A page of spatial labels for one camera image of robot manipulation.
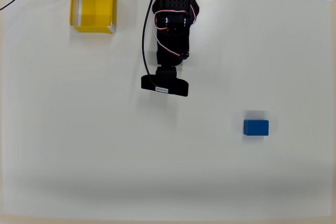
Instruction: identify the blue block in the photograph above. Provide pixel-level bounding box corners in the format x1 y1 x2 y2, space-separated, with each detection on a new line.
243 119 270 137

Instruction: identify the yellow open cardboard box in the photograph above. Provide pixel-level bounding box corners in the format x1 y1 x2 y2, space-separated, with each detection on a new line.
69 0 118 35

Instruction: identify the black camera cable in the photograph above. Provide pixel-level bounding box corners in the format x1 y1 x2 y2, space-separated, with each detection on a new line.
141 0 158 90

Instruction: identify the black bar-shaped gripper camera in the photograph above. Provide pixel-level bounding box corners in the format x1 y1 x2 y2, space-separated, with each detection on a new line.
140 66 190 98

